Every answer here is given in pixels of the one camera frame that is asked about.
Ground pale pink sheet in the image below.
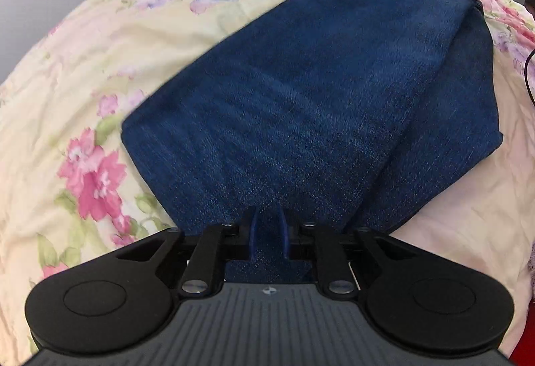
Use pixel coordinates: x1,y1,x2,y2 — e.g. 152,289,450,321
387,52,535,355

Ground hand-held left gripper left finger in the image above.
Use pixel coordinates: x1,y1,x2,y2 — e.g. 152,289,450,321
115,208,257,300

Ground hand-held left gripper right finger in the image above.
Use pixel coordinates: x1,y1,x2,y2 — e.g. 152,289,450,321
278,208,419,298

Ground black cable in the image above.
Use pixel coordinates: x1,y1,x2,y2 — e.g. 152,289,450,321
522,49,535,106

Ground blue denim pants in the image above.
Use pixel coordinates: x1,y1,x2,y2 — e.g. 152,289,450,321
121,0,505,285

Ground floral yellow bedspread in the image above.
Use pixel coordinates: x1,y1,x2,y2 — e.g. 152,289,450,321
0,0,535,355

